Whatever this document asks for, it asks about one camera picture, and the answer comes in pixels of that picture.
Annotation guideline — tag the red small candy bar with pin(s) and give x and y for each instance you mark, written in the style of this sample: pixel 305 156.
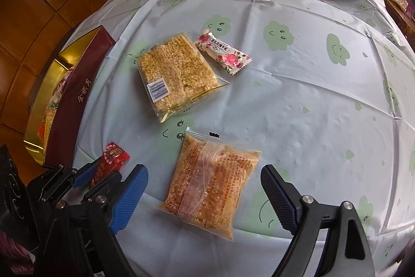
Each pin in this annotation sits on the red small candy bar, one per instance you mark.
pixel 111 161

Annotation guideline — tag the clear puffed rice cake pack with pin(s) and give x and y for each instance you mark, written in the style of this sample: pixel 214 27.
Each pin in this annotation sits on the clear puffed rice cake pack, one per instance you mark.
pixel 176 76

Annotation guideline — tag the white cloud-print tablecloth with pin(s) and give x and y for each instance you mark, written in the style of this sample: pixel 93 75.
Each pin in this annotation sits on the white cloud-print tablecloth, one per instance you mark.
pixel 328 99

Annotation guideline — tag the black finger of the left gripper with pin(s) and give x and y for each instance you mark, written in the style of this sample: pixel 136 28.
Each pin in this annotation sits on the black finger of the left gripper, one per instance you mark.
pixel 105 186

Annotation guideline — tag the orange crispy rice cake pack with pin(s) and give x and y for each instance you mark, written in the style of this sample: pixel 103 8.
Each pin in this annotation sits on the orange crispy rice cake pack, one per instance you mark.
pixel 208 180

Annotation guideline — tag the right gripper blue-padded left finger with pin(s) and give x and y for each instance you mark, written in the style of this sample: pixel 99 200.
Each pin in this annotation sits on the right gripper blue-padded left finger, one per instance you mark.
pixel 106 215

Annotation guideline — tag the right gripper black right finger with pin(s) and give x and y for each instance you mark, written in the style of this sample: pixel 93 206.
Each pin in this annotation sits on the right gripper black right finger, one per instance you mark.
pixel 301 215

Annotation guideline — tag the pink floral candy wrapper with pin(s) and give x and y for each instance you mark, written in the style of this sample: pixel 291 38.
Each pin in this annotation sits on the pink floral candy wrapper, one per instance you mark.
pixel 231 59

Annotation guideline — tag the large red dragon cracker pack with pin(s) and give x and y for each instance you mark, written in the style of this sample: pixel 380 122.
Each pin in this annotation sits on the large red dragon cracker pack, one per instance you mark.
pixel 44 129

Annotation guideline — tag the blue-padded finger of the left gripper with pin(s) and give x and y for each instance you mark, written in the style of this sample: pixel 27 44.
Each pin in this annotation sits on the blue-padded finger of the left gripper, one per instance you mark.
pixel 84 175

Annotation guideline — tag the gold-lined maroon tin box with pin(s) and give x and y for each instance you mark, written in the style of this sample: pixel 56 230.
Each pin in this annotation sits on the gold-lined maroon tin box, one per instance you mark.
pixel 86 53

